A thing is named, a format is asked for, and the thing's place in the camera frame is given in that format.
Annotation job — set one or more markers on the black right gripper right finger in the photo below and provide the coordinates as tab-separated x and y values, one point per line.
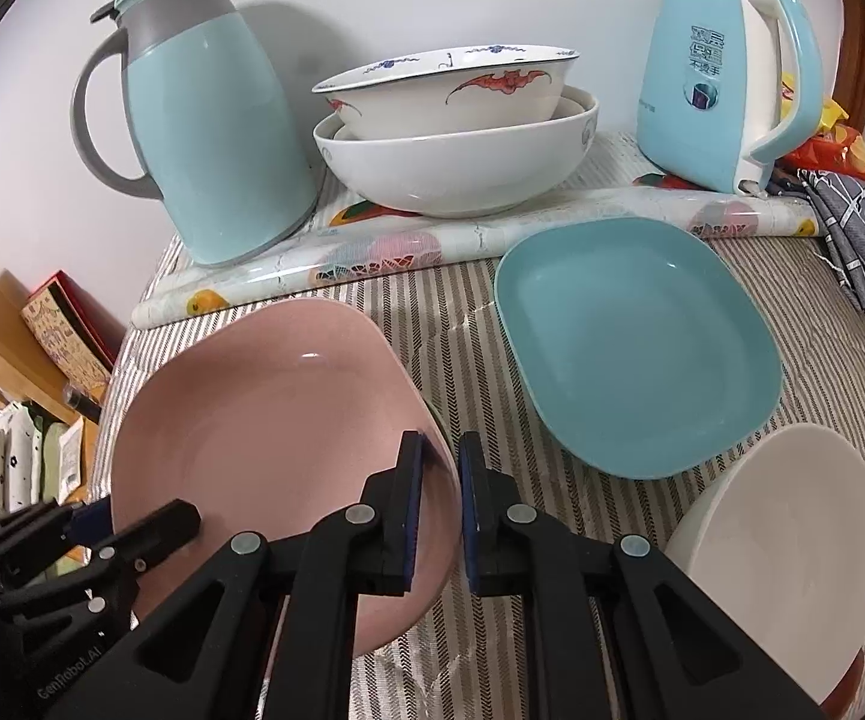
612	630

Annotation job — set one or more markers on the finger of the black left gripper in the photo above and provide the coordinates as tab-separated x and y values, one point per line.
150	541

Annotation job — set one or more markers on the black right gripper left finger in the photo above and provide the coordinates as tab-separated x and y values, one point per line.
266	628

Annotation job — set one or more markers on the white round bowl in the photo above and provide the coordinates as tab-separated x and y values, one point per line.
778	541

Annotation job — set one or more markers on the pink square plate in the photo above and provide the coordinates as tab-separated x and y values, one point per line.
273	423

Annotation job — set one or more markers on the teal square plate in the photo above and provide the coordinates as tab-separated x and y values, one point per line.
642	354

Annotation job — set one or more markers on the patterned red box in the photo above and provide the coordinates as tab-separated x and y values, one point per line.
80	337

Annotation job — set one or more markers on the striped beige table cover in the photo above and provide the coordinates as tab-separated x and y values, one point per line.
464	659

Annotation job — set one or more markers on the rolled floral plastic tablecloth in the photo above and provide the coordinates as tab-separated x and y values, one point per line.
388	245

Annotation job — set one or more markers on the teal thermos jug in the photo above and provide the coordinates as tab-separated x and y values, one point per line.
209	122

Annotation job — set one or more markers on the large white bowl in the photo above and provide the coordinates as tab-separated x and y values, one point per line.
466	173

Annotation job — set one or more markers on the red snack bag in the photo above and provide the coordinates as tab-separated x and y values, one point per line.
840	150

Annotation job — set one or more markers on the yellow chips bag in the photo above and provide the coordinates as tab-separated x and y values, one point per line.
831	114

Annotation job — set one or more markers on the light blue electric kettle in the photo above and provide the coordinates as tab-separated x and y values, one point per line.
730	86

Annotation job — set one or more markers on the white bowl with red pattern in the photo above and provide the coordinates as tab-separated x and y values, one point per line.
458	89

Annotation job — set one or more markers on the brown wooden door frame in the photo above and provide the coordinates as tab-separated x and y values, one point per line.
849	84

